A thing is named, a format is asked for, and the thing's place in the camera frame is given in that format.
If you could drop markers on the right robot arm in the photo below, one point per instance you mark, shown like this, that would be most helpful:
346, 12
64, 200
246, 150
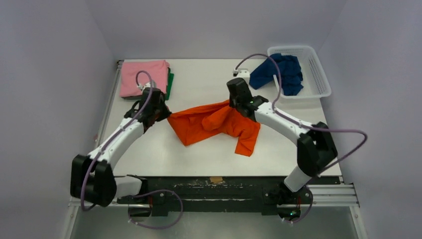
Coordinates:
315, 145

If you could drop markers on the white plastic basket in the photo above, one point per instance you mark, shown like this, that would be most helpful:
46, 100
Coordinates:
315, 83

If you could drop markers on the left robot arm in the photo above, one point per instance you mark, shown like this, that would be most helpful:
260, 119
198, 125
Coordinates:
92, 177

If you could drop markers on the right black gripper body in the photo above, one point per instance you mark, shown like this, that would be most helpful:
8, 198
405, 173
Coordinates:
244, 110

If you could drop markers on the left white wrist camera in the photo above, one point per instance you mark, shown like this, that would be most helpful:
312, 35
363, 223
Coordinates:
143, 88

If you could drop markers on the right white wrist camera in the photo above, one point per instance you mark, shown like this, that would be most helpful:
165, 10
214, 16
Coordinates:
241, 73

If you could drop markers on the folded green t shirt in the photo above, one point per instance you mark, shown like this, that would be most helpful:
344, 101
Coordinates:
170, 80

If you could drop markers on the aluminium table frame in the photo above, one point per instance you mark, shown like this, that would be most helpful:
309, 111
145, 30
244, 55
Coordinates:
327, 191

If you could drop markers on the brown tape piece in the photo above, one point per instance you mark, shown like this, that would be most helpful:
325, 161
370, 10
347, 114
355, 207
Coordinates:
216, 180

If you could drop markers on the orange t shirt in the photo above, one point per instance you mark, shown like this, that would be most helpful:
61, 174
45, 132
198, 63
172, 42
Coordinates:
200, 123

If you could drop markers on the folded pink t shirt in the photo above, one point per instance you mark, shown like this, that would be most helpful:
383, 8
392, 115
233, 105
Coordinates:
158, 70

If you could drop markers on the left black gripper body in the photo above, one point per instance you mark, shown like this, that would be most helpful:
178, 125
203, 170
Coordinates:
160, 111

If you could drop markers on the blue t shirt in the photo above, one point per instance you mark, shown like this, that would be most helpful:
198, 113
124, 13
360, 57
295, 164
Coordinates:
290, 71

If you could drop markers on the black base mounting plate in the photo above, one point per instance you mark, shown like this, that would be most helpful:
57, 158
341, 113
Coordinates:
199, 194

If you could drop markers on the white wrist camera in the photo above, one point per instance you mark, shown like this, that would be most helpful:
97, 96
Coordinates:
143, 88
241, 73

